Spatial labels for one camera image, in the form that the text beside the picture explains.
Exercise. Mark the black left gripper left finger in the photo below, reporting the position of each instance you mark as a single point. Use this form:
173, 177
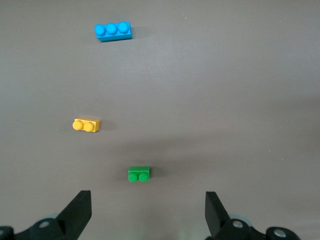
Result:
72, 217

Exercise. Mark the blue three-stud block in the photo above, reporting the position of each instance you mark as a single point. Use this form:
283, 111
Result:
113, 35

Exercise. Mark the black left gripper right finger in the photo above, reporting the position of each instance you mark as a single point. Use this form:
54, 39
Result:
217, 220

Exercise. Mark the green two-stud block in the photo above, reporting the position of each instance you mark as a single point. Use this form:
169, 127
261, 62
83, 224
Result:
138, 172

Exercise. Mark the yellow two-stud block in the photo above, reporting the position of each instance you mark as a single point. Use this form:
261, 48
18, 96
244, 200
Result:
86, 126

